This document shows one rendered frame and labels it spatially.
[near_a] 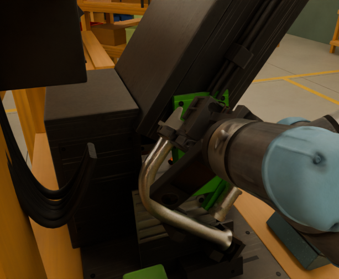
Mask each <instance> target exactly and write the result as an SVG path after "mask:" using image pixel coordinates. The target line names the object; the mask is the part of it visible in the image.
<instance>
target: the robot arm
mask: <svg viewBox="0 0 339 279"><path fill-rule="evenodd" d="M202 99H203V100H202ZM221 103H223V104H224V105H222V104H221ZM228 108H229V109H228ZM182 110H183V108H182V107H178V108H177V109H176V110H175V111H174V112H173V113H172V114H171V116H170V117H169V118H168V119H167V121H166V122H165V123H164V124H163V125H160V126H159V128H158V130H157V134H158V135H159V136H160V137H161V138H164V139H166V140H168V141H170V143H171V144H172V145H174V146H175V147H176V148H178V149H180V150H181V151H183V152H184V153H185V154H184V155H183V156H182V157H181V158H180V159H179V160H178V161H177V162H176V163H174V164H173V165H172V166H171V167H170V168H169V169H168V170H167V171H166V172H165V173H164V174H163V175H162V176H161V177H159V178H158V179H157V180H156V181H155V182H154V183H153V184H152V185H151V186H150V189H149V197H150V199H151V200H153V201H155V202H157V203H159V204H161V205H163V206H164V207H166V208H168V209H170V210H175V209H176V208H178V207H179V206H180V205H181V204H182V203H184V202H185V201H186V200H188V199H189V198H190V197H191V196H192V195H194V194H195V193H196V192H197V191H198V190H200V189H201V188H202V187H203V186H204V185H206V184H207V183H208V182H209V181H210V180H212V179H213V178H214V177H215V176H219V177H220V178H221V179H223V180H225V181H227V182H229V183H230V184H232V185H234V186H235V187H237V188H239V189H241V190H244V191H245V192H247V193H249V194H250V195H252V196H254V197H256V198H258V199H260V200H261V201H263V202H265V203H266V204H267V205H269V206H270V207H271V208H272V209H274V210H275V211H276V212H277V213H278V214H279V215H280V216H281V217H282V218H284V219H285V220H286V221H287V222H288V223H289V224H290V225H291V226H293V227H294V228H295V229H296V230H297V231H298V232H299V233H300V234H301V235H303V236H304V237H305V238H306V239H307V240H309V241H310V242H311V243H312V244H313V245H314V246H315V247H316V248H317V249H318V250H320V251H321V252H322V253H323V254H324V255H325V256H326V258H327V259H328V260H329V261H330V262H331V263H332V264H333V265H334V266H336V267H338V268H339V110H337V111H334V112H332V113H330V114H328V115H325V116H323V117H320V118H318V119H316V120H314V121H312V122H311V121H309V120H307V119H305V118H303V117H287V118H284V119H282V120H280V121H278V122H277V123H271V122H264V121H263V120H261V119H260V118H259V117H258V116H256V115H254V114H253V113H252V112H251V111H250V110H249V109H248V108H247V107H245V105H237V107H236V108H235V110H234V111H231V110H230V107H229V106H226V104H225V103H224V102H222V101H216V100H215V99H214V98H213V97H211V96H195V97H194V99H193V100H192V102H191V104H190V105H189V107H188V108H187V110H186V111H185V113H184V115H183V116H182V118H183V119H184V120H185V121H182V120H180V117H181V114H182Z"/></svg>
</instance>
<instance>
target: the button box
mask: <svg viewBox="0 0 339 279"><path fill-rule="evenodd" d="M266 223H267V224H268V226H269V227H270V228H271V229H272V230H273V231H274V233H275V234H276V235H277V237H278V238H279V239H280V240H281V241H282V242H283V244H284V245H285V246H286V247H287V248H288V249H289V251H290V252H291V253H292V254H293V255H294V256H295V258H296V259H297V260H298V261H299V262H300V263H301V264H302V266H303V267H304V268H305V269H306V270H313V269H316V268H319V267H322V266H325V265H328V264H331V262H330V261H329V260H328V259H327V258H326V256H325V255H324V254H323V253H322V252H321V251H320V250H318V249H317V248H316V247H315V246H314V245H313V244H312V243H311V242H310V241H309V240H307V239H306V238H305V237H304V236H303V235H301V234H300V233H299V232H298V231H297V230H296V229H295V228H294V227H293V226H291V225H290V224H289V223H288V222H287V221H286V220H285V219H284V218H282V217H281V216H280V215H279V214H278V213H277V212H276V211H275V212H274V213H273V214H272V216H271V217H270V218H269V219H268V220H267V222H266Z"/></svg>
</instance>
